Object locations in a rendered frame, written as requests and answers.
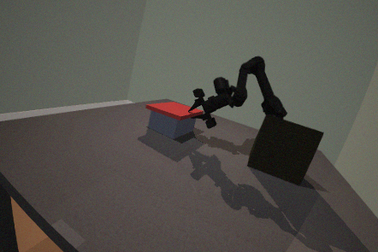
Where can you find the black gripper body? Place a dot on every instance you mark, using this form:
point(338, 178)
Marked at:
point(208, 106)

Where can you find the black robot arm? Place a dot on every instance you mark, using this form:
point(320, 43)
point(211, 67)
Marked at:
point(271, 105)

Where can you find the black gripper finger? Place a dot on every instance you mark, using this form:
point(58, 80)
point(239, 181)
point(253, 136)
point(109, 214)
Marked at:
point(198, 117)
point(195, 105)

